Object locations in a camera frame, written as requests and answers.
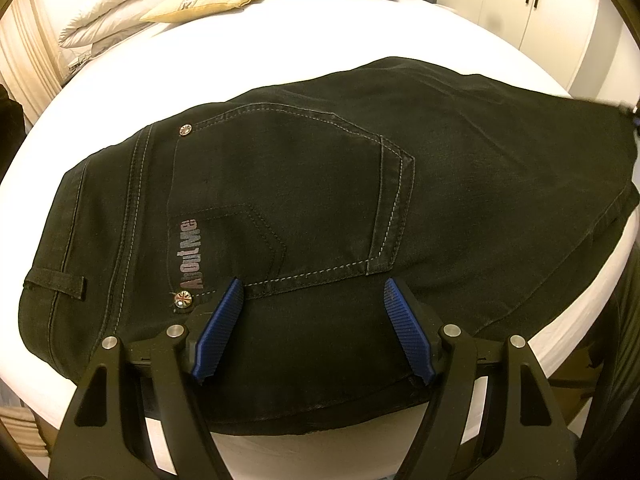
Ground white wardrobe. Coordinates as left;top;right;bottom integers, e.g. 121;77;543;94
435;0;640;103

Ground black denim pants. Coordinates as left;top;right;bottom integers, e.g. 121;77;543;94
19;57;640;433

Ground cream curtain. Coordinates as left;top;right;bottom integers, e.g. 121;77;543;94
0;0;71;126

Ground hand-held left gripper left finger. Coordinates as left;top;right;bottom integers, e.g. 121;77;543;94
47;276;246;480

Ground folded cream duvet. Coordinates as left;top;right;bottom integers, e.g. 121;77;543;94
60;0;238;68

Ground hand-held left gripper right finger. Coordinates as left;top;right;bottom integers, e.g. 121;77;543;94
382;277;583;480

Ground bed with white sheet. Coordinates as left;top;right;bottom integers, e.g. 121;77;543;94
0;0;636;480

